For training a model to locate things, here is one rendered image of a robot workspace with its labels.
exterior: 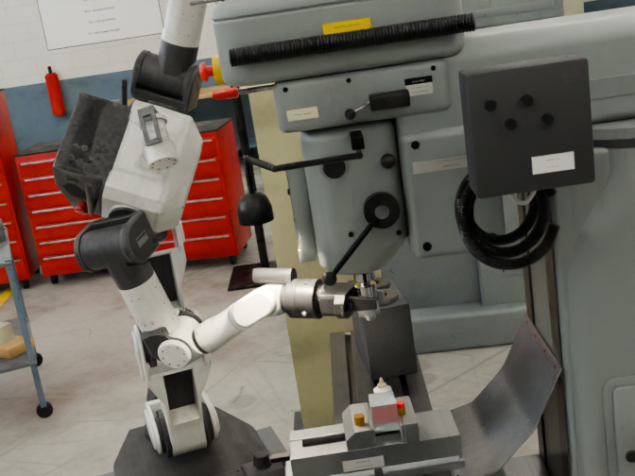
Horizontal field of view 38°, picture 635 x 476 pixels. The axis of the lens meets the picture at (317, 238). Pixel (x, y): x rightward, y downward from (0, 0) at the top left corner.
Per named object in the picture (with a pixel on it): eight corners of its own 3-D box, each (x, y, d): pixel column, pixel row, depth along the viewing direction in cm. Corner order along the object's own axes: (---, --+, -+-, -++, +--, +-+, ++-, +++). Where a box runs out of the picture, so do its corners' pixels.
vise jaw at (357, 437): (347, 450, 182) (344, 433, 181) (343, 422, 194) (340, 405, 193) (377, 447, 182) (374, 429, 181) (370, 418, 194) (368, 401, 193)
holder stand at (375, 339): (370, 382, 227) (360, 307, 222) (355, 348, 248) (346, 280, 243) (418, 372, 228) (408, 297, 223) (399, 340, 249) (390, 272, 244)
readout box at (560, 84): (478, 201, 151) (466, 75, 145) (469, 189, 160) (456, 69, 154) (599, 184, 150) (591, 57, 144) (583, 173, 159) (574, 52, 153)
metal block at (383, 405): (374, 433, 185) (370, 407, 183) (371, 419, 190) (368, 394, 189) (400, 430, 185) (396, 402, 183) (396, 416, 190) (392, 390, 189)
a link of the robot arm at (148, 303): (151, 375, 213) (109, 298, 203) (166, 342, 224) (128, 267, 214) (195, 365, 209) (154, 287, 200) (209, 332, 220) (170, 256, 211)
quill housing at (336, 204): (320, 287, 184) (297, 131, 175) (319, 257, 204) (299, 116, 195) (414, 274, 183) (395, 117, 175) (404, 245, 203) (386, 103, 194)
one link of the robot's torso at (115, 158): (52, 239, 228) (39, 188, 195) (94, 122, 240) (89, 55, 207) (166, 271, 231) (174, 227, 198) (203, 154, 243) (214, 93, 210)
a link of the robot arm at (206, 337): (243, 341, 206) (182, 378, 214) (252, 315, 215) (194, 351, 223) (212, 309, 203) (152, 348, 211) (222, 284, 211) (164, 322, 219)
